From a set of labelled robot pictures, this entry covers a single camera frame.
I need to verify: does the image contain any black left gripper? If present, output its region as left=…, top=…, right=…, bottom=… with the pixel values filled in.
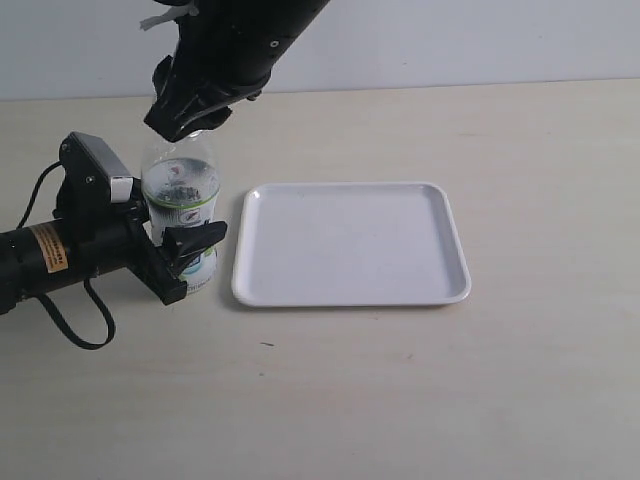
left=114, top=177, right=228, bottom=305

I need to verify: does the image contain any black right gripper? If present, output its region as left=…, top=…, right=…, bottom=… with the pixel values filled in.
left=143, top=54, right=273, bottom=143

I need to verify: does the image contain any clear plastic lime drink bottle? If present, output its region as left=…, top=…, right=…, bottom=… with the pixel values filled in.
left=139, top=128, right=222, bottom=297

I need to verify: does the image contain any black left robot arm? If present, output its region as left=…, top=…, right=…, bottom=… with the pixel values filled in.
left=1, top=132, right=187, bottom=313

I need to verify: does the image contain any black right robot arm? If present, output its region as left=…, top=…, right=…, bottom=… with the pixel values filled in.
left=140, top=1, right=326, bottom=147

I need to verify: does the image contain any white plastic tray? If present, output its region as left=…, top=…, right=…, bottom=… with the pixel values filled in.
left=231, top=181, right=472, bottom=308

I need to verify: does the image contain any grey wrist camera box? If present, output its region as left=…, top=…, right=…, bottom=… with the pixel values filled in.
left=71, top=132, right=134, bottom=204

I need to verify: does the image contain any black cable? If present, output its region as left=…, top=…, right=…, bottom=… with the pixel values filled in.
left=14, top=162, right=117, bottom=350

